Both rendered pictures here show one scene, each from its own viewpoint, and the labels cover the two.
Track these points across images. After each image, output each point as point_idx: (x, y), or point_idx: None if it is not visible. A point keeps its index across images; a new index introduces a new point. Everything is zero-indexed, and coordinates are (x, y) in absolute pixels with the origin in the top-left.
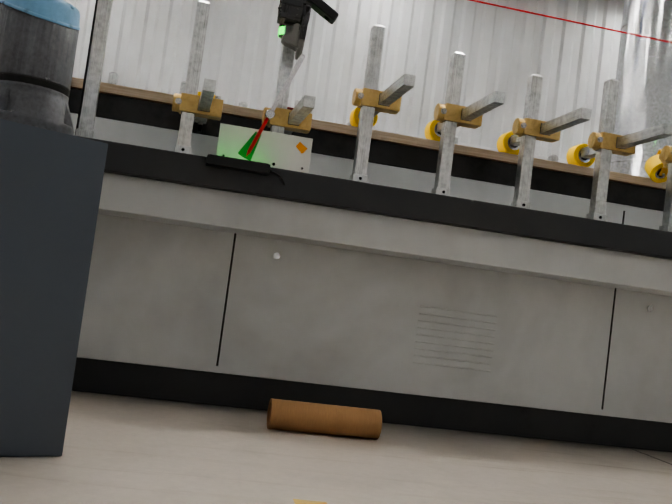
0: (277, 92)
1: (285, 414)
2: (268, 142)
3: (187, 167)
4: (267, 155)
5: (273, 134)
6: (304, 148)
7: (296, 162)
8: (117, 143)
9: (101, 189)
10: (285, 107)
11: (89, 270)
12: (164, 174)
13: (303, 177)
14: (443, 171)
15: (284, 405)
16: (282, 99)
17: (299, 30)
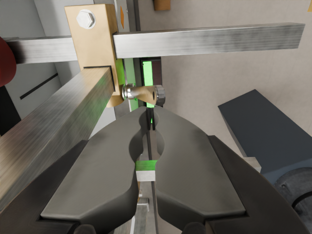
0: (107, 102)
1: (170, 1)
2: (129, 72)
3: (148, 130)
4: (131, 66)
5: (126, 70)
6: (121, 11)
7: (126, 21)
8: (152, 184)
9: (311, 137)
10: (109, 71)
11: (288, 117)
12: (150, 140)
13: (135, 7)
14: None
15: (168, 2)
16: (107, 85)
17: (160, 212)
